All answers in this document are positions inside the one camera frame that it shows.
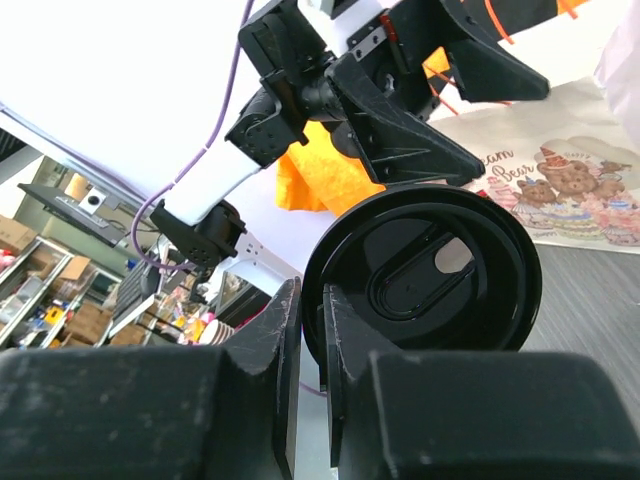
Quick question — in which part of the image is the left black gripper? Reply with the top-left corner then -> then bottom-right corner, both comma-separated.
327,1 -> 550,186

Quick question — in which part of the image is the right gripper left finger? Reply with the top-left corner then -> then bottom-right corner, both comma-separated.
222,277 -> 301,478

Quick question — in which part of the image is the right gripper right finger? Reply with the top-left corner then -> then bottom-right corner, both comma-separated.
322,284 -> 400,468

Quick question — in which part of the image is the black cup lid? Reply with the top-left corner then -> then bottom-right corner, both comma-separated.
300,184 -> 543,364

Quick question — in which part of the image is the white paper takeout bag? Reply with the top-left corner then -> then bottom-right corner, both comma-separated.
433,77 -> 639,254

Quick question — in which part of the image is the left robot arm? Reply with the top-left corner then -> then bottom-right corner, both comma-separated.
218,1 -> 550,194

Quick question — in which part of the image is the orange mickey mouse bag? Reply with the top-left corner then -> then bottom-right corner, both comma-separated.
276,0 -> 582,216

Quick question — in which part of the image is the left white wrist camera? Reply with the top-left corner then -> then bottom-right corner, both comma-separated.
297,0 -> 396,57

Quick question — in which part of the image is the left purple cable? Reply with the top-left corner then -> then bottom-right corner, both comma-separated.
130,0 -> 331,399

